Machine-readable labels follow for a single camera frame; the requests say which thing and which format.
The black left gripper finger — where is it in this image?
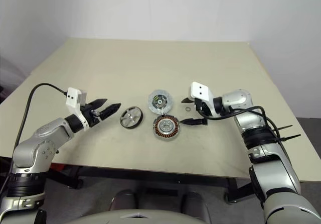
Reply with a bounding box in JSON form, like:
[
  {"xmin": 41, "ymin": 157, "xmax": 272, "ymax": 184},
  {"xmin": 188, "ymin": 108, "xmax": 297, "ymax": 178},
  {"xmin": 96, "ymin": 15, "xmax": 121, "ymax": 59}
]
[
  {"xmin": 89, "ymin": 98, "xmax": 108, "ymax": 109},
  {"xmin": 99, "ymin": 102, "xmax": 122, "ymax": 121}
]

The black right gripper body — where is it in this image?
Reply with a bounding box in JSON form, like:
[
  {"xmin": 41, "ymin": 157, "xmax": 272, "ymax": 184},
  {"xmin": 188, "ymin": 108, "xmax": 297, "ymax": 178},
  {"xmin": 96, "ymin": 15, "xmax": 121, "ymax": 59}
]
[{"xmin": 193, "ymin": 98, "xmax": 214, "ymax": 120}]

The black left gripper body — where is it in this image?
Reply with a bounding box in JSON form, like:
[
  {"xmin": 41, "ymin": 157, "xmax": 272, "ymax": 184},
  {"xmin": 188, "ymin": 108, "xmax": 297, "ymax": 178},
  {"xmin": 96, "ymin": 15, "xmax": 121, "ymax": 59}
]
[{"xmin": 81, "ymin": 103, "xmax": 102, "ymax": 128}]

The round silver metal part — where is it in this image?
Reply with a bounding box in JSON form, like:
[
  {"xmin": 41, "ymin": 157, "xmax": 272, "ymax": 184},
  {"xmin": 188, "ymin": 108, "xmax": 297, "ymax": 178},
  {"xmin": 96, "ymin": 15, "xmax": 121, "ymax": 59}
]
[{"xmin": 147, "ymin": 89, "xmax": 174, "ymax": 115}]

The copper wound stator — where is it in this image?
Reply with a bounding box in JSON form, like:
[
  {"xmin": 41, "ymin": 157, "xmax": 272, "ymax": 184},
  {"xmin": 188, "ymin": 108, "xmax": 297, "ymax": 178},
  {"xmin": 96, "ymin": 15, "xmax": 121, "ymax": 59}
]
[{"xmin": 152, "ymin": 115, "xmax": 179, "ymax": 141}]

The grey draped cover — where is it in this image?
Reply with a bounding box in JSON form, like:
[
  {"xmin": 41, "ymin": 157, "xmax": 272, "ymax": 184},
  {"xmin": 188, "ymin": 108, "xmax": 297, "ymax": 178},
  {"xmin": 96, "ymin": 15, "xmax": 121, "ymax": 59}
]
[{"xmin": 0, "ymin": 55, "xmax": 31, "ymax": 104}]

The grey robot torso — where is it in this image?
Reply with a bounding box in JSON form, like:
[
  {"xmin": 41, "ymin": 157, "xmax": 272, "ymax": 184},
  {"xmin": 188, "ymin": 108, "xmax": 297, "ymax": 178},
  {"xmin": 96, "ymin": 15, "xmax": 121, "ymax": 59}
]
[{"xmin": 64, "ymin": 207, "xmax": 228, "ymax": 224}]

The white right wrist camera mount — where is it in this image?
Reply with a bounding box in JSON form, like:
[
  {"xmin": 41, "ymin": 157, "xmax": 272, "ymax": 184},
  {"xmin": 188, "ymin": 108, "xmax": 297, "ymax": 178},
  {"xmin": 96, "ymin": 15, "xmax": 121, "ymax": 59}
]
[{"xmin": 188, "ymin": 81, "xmax": 222, "ymax": 117}]

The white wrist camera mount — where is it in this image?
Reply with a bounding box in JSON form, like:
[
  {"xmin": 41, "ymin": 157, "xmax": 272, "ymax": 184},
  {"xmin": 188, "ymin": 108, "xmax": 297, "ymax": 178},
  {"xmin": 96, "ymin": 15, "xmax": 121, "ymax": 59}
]
[
  {"xmin": 65, "ymin": 87, "xmax": 91, "ymax": 131},
  {"xmin": 188, "ymin": 81, "xmax": 222, "ymax": 117}
]

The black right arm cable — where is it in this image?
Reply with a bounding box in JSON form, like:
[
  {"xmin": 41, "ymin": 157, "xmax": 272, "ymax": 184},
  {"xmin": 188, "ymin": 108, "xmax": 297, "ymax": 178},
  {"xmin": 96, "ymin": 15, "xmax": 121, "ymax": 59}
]
[{"xmin": 197, "ymin": 105, "xmax": 285, "ymax": 144}]

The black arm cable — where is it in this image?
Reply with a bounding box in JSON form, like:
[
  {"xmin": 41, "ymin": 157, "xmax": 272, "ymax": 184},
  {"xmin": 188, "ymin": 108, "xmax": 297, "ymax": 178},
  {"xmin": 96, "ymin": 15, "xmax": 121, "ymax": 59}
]
[
  {"xmin": 0, "ymin": 83, "xmax": 68, "ymax": 194},
  {"xmin": 197, "ymin": 105, "xmax": 285, "ymax": 144}
]

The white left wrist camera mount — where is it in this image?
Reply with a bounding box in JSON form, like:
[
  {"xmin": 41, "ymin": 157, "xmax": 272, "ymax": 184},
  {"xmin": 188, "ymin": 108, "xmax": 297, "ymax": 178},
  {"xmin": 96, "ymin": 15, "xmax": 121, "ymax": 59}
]
[{"xmin": 65, "ymin": 87, "xmax": 91, "ymax": 131}]

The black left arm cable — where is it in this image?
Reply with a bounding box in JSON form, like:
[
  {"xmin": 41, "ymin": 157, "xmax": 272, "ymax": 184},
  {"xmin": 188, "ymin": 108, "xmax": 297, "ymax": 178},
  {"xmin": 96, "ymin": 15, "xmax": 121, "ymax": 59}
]
[{"xmin": 0, "ymin": 83, "xmax": 68, "ymax": 194}]

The black table frame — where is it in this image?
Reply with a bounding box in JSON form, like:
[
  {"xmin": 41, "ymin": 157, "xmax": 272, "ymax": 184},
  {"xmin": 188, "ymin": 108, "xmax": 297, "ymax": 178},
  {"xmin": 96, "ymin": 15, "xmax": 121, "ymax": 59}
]
[{"xmin": 46, "ymin": 163, "xmax": 254, "ymax": 205}]

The black cable tie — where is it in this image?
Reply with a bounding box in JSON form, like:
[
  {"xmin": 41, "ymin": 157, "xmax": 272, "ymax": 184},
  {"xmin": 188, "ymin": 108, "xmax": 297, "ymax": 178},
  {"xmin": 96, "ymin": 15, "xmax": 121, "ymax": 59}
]
[
  {"xmin": 275, "ymin": 124, "xmax": 293, "ymax": 132},
  {"xmin": 277, "ymin": 133, "xmax": 301, "ymax": 143}
]

